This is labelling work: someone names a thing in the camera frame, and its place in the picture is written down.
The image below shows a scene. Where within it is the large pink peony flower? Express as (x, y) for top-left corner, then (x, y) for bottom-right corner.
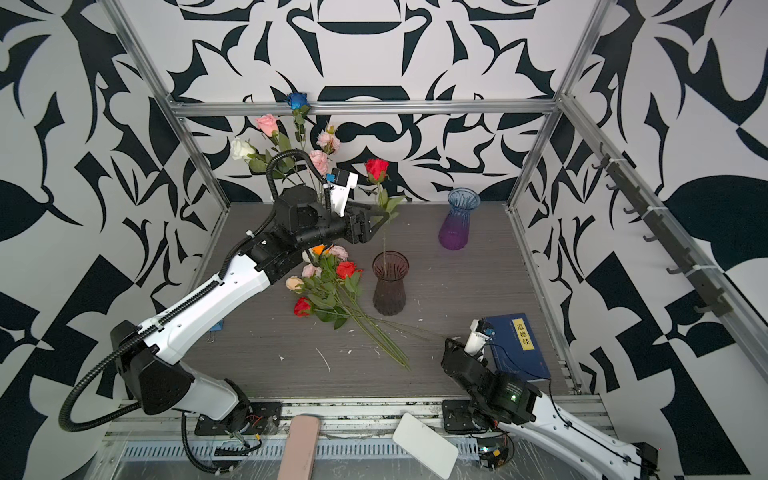
(309, 150), (331, 191)

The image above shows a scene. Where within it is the white rose flower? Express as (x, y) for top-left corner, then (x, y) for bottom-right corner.
(230, 137), (297, 185)

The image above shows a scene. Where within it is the pink rose flower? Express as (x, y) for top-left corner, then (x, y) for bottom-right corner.
(254, 114), (296, 179)

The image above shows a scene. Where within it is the maroon glass vase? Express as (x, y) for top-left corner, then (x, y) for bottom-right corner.
(372, 250), (410, 316)

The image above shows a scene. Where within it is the blue rose flower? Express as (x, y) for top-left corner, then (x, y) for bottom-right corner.
(287, 92), (311, 149)

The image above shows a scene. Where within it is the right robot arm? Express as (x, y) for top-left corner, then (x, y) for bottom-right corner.
(441, 338), (658, 479)

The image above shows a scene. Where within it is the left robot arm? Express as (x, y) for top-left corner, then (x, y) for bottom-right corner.
(58, 149), (389, 434)

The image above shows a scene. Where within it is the blue purple glass vase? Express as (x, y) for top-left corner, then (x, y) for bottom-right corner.
(438, 187), (481, 251)

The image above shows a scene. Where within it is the blue book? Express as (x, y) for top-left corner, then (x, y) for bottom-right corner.
(484, 313), (551, 383)

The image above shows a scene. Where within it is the small pink flower sprig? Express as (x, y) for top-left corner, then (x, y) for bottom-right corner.
(317, 124), (341, 155)

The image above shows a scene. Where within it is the blue binder clip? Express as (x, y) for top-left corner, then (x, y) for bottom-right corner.
(206, 320), (224, 343)

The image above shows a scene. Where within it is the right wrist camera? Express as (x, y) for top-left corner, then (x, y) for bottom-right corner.
(464, 319), (495, 357)

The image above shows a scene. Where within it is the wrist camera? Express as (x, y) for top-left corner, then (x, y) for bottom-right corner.
(326, 168), (359, 217)
(464, 319), (495, 357)

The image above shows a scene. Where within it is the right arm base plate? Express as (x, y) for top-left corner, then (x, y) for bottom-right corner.
(441, 399), (493, 435)

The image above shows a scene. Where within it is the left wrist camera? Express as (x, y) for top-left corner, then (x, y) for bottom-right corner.
(326, 168), (359, 217)

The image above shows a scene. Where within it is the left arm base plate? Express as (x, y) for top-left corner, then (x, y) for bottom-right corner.
(194, 401), (283, 436)

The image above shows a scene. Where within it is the wall hook rail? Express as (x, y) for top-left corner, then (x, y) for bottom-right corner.
(592, 142), (734, 317)

